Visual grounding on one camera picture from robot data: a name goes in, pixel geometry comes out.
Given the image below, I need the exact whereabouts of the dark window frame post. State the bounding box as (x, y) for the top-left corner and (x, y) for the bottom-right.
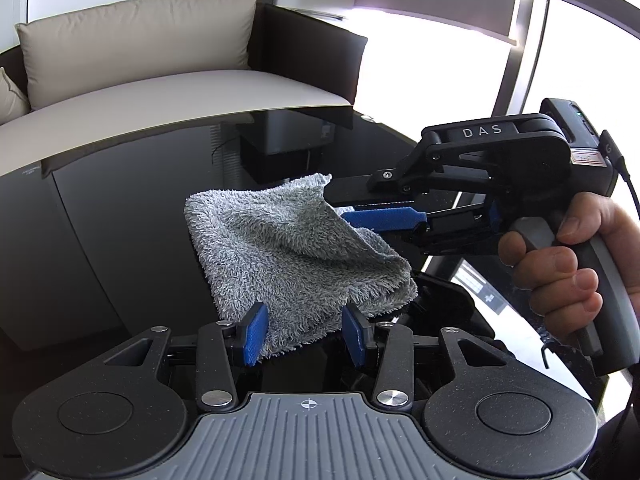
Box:
(492, 0), (552, 122)

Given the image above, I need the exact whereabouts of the grey fluffy towel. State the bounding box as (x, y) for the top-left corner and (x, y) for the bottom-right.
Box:
(183, 173), (419, 361)

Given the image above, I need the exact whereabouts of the black cable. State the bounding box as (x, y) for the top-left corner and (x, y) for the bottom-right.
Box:
(599, 129), (640, 211)

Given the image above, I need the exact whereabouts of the person's right hand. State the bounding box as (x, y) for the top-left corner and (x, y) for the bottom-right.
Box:
(497, 192), (640, 349)

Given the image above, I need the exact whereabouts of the small beige cushion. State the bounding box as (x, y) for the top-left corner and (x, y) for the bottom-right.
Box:
(0, 66), (31, 126)

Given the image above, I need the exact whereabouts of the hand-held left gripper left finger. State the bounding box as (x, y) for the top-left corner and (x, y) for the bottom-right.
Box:
(104, 302), (270, 411)

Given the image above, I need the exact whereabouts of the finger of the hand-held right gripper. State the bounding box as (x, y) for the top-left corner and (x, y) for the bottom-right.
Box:
(341, 199), (502, 257)
(324, 171), (426, 208)

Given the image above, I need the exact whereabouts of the beige sofa with dark frame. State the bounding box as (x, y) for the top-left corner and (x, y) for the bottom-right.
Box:
(0, 0), (369, 181)

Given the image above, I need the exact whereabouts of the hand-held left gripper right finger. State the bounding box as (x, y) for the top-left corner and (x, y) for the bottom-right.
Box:
(342, 303), (507, 411)

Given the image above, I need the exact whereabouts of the large beige cushion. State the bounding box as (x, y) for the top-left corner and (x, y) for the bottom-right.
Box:
(15, 0), (265, 111)

